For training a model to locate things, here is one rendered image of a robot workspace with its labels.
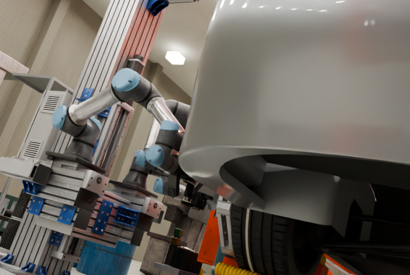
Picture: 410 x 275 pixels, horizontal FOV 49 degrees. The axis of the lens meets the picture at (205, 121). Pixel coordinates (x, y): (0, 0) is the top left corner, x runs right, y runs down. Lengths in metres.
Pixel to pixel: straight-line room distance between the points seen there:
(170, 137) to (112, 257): 4.34
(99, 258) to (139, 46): 3.66
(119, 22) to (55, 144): 0.84
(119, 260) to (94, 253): 0.32
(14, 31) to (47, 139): 9.77
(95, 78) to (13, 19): 9.74
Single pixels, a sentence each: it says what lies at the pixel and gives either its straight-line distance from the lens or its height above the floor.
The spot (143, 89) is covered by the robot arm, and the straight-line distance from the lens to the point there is 2.11.
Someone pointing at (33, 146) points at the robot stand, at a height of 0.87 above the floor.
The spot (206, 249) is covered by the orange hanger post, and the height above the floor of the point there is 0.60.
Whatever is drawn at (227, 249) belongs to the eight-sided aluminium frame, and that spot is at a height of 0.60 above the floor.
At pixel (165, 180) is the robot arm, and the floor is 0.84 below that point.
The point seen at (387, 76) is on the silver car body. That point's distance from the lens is 0.97.
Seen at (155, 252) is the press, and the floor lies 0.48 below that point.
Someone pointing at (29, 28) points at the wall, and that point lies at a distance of 12.71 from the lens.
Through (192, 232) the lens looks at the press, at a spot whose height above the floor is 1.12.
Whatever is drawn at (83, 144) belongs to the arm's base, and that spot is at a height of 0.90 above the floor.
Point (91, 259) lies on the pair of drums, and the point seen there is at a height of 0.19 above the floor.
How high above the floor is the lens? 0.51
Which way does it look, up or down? 17 degrees up
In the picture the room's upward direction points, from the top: 17 degrees clockwise
